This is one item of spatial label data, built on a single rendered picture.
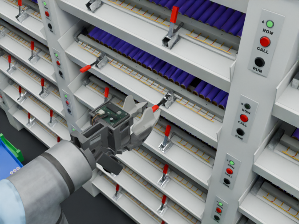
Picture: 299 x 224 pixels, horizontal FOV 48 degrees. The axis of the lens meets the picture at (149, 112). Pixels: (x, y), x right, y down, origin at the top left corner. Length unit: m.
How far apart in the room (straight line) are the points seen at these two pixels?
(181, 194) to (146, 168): 0.16
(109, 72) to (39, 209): 0.56
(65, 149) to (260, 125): 0.40
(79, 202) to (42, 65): 0.74
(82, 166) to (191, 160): 0.49
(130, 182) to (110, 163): 0.73
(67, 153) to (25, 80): 1.12
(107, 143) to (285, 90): 0.36
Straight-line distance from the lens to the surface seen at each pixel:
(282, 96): 0.70
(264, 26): 0.62
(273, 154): 0.83
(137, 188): 1.41
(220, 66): 0.74
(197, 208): 1.15
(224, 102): 0.87
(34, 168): 0.59
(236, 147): 0.81
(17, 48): 1.58
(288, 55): 0.63
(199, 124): 0.87
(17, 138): 2.17
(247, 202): 0.97
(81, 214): 1.76
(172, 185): 1.19
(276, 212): 0.97
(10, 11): 1.45
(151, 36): 0.83
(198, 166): 1.01
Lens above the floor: 1.50
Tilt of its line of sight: 44 degrees down
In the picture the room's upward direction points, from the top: straight up
